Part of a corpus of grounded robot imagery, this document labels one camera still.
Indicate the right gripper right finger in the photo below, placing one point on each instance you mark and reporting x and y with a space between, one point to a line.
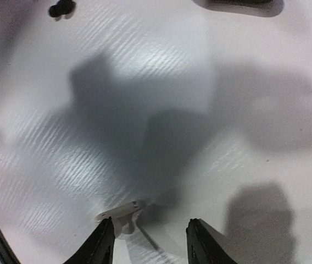
202 247

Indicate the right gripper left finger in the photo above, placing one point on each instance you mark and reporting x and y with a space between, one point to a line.
99 246

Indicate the white earbud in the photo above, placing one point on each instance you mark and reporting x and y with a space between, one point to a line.
123 217

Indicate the black earbud charging case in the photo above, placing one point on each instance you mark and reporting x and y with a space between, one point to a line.
240 2

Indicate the black earbud right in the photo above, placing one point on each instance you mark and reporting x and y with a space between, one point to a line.
62 7

